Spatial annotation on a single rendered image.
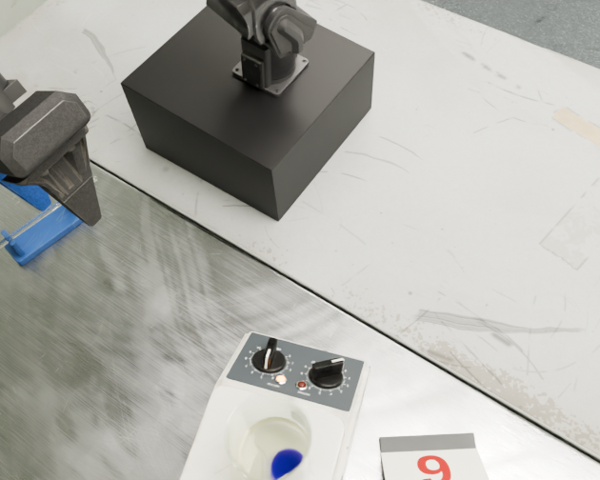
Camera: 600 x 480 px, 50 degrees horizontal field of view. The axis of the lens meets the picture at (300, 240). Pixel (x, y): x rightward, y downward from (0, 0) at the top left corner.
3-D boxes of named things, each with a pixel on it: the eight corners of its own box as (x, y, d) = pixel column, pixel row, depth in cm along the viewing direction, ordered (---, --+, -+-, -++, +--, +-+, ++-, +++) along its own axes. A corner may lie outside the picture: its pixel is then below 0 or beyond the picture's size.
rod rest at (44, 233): (77, 199, 78) (67, 181, 75) (93, 215, 77) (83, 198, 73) (6, 250, 75) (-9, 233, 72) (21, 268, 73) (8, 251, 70)
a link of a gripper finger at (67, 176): (63, 120, 44) (-4, 178, 41) (89, 122, 41) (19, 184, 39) (123, 193, 48) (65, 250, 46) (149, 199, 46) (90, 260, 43)
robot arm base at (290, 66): (264, 39, 75) (262, -3, 70) (310, 63, 74) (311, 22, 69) (228, 75, 73) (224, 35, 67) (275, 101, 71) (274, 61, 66)
